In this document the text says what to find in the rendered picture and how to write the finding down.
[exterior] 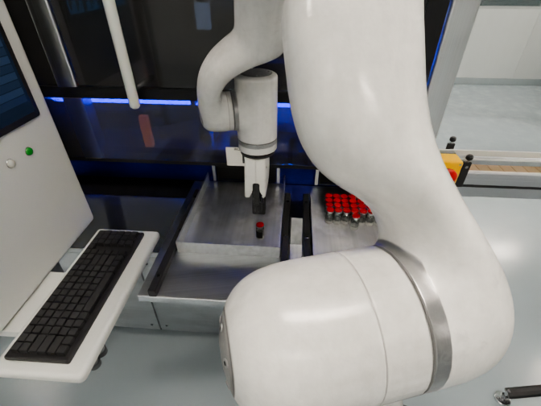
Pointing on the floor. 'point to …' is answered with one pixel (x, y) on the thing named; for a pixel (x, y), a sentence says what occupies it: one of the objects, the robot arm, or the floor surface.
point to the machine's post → (449, 56)
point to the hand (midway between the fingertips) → (258, 205)
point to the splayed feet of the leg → (517, 394)
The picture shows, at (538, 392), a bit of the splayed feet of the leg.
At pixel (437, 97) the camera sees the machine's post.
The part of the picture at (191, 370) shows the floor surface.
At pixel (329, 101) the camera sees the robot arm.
